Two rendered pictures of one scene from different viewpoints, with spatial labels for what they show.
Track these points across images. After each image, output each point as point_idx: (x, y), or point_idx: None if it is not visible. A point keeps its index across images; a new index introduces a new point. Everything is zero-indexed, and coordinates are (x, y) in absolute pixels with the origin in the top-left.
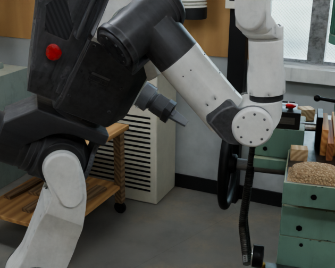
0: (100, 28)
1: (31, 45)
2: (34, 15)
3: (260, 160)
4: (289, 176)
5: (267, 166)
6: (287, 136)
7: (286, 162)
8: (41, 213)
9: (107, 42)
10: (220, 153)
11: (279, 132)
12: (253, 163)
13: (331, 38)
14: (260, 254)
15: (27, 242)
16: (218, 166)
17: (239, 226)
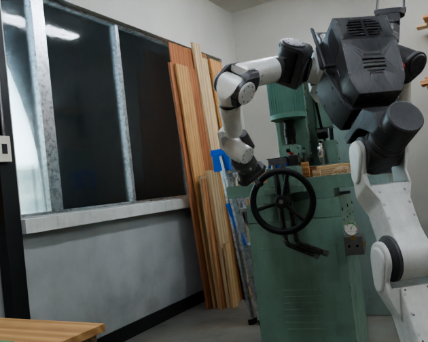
0: (418, 53)
1: (374, 68)
2: (364, 50)
3: (304, 186)
4: (346, 172)
5: (305, 189)
6: (300, 170)
7: (324, 176)
8: (403, 187)
9: (419, 60)
10: (307, 180)
11: (299, 167)
12: (303, 188)
13: (290, 113)
14: (356, 222)
15: (409, 214)
16: (311, 188)
17: (300, 243)
